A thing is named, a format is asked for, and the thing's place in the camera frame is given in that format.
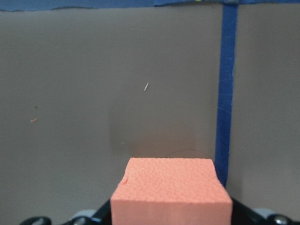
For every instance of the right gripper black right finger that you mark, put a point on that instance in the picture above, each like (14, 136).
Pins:
(243, 215)

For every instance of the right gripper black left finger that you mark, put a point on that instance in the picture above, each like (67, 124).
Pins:
(102, 216)

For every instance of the orange foam block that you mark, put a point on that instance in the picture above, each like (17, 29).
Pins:
(170, 191)

